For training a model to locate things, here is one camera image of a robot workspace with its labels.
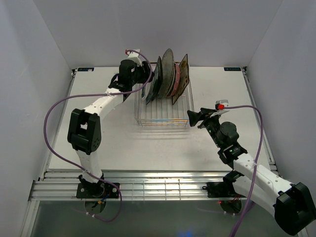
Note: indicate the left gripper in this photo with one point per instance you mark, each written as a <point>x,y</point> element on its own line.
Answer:
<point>145,75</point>

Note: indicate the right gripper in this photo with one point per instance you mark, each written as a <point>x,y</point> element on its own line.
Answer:
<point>205,114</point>

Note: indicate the white plate green rim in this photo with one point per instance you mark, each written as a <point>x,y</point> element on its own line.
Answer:
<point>145,91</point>

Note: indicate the teal square plate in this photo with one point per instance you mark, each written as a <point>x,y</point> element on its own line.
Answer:
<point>154,80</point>

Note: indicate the black floral square plate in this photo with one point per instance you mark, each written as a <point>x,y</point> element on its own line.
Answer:
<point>158,80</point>

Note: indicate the large speckled round plate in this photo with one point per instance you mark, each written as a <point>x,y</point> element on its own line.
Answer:
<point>167,66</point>

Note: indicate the mint green flower plate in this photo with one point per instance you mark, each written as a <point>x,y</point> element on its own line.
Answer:
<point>170,79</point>

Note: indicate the pink polka dot plate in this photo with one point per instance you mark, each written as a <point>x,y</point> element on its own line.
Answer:
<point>176,81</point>

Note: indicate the cream flower square plate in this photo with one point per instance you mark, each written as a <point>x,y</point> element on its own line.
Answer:
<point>184,78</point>

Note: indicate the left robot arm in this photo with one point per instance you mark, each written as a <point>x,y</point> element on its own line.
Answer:
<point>85,133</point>

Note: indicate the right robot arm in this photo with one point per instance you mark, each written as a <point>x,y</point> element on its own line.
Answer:
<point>291,204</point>

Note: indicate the left blue table label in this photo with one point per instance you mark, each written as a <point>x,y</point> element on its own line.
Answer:
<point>85,69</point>

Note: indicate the blue table label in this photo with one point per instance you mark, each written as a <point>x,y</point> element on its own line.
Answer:
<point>85,69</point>
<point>232,69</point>

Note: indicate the right blue table label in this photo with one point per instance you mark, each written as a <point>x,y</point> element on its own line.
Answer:
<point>232,69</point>

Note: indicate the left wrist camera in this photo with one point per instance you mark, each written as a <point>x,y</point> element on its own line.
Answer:
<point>134,56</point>

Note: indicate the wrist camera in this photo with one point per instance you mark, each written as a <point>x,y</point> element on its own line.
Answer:
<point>134,56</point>
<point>221,104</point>

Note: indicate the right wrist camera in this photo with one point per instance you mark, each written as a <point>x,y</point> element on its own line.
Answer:
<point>221,104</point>

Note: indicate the wire dish rack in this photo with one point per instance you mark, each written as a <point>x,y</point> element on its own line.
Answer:
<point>161,112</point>

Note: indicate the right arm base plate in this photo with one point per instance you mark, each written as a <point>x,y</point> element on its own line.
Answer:
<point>220,190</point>

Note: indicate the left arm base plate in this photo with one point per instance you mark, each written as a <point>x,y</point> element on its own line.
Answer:
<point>97,190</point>

